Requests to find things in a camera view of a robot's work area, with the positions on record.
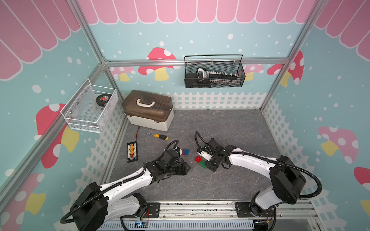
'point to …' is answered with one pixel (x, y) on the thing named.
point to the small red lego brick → (198, 159)
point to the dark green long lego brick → (202, 163)
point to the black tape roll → (102, 99)
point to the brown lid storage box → (150, 109)
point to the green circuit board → (140, 224)
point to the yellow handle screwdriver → (163, 136)
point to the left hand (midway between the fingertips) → (185, 170)
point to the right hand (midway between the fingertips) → (209, 163)
